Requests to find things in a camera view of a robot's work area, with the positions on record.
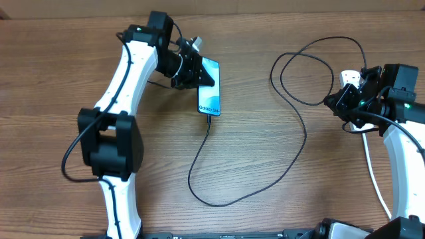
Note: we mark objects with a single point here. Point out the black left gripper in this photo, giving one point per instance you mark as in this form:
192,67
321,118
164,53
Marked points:
191,79

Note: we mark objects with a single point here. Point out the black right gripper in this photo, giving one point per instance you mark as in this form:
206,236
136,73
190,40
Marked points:
337,103

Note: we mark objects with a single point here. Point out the Samsung Galaxy smartphone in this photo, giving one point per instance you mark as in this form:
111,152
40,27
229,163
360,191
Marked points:
209,97

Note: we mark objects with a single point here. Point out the white power strip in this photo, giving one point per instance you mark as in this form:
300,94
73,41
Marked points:
353,77

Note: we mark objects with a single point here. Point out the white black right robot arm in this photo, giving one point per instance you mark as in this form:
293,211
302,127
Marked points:
385,98

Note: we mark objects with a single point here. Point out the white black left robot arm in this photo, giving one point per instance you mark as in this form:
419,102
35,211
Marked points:
110,139

